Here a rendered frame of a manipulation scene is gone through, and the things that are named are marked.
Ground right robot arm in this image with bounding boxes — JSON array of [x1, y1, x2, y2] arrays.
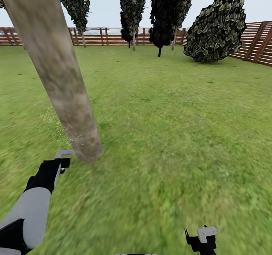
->
[[186, 226, 217, 255]]

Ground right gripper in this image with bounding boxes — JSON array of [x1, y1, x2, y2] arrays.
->
[[186, 235, 216, 255]]

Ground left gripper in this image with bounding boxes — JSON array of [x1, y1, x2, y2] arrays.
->
[[58, 158, 70, 169]]

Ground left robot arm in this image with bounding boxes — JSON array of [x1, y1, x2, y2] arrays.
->
[[0, 150, 74, 255]]

